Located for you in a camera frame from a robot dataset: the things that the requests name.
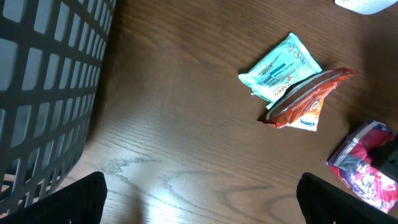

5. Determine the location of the grey plastic mesh basket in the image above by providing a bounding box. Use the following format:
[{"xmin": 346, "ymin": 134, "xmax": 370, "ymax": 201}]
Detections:
[{"xmin": 1, "ymin": 0, "xmax": 116, "ymax": 217}]

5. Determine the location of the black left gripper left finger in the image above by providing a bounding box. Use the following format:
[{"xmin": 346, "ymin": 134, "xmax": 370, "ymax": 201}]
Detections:
[{"xmin": 1, "ymin": 171, "xmax": 108, "ymax": 224}]

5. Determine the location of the orange tissue pack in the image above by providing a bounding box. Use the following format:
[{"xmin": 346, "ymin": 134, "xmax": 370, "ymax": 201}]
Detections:
[{"xmin": 287, "ymin": 99, "xmax": 324, "ymax": 131}]

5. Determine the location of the teal snack wrapper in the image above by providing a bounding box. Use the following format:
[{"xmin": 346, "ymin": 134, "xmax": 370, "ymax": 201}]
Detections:
[{"xmin": 238, "ymin": 32, "xmax": 322, "ymax": 109}]

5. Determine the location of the red purple pad package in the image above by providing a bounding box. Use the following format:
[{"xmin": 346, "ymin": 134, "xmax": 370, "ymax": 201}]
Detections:
[{"xmin": 326, "ymin": 120, "xmax": 397, "ymax": 213}]

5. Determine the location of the orange brown snack bag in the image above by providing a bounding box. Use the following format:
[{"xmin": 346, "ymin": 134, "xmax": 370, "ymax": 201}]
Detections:
[{"xmin": 258, "ymin": 68, "xmax": 354, "ymax": 129}]

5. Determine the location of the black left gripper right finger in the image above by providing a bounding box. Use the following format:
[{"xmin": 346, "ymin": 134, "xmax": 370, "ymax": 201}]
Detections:
[{"xmin": 296, "ymin": 172, "xmax": 397, "ymax": 224}]

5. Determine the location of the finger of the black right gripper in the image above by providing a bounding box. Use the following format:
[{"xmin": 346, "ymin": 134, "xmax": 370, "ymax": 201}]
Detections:
[{"xmin": 369, "ymin": 136, "xmax": 398, "ymax": 180}]

